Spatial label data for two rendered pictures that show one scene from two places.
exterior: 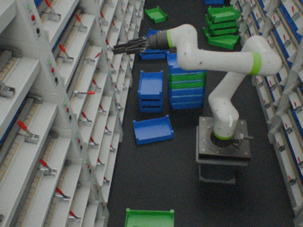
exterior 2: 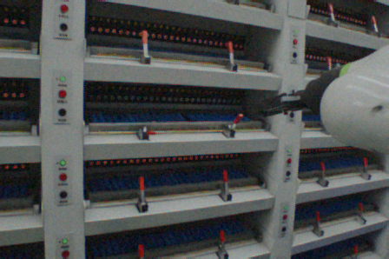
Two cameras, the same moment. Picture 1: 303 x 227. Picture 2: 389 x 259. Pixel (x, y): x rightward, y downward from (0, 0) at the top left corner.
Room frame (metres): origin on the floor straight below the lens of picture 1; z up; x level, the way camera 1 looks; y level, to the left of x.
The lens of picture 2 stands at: (0.68, -0.44, 1.00)
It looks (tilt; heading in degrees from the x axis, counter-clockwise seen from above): 5 degrees down; 57
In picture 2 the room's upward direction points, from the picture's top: 2 degrees clockwise
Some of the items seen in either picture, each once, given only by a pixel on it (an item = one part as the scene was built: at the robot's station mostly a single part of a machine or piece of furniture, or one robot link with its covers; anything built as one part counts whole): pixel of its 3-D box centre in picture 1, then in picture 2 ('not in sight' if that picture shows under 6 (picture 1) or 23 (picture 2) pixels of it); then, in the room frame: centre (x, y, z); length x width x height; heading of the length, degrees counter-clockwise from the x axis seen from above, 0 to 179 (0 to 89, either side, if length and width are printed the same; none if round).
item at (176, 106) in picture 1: (185, 97); not in sight; (1.91, -0.32, 0.04); 0.30 x 0.20 x 0.08; 89
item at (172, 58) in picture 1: (186, 61); not in sight; (1.91, -0.32, 0.44); 0.30 x 0.20 x 0.08; 89
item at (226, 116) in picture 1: (225, 120); not in sight; (1.17, -0.44, 0.50); 0.16 x 0.13 x 0.19; 4
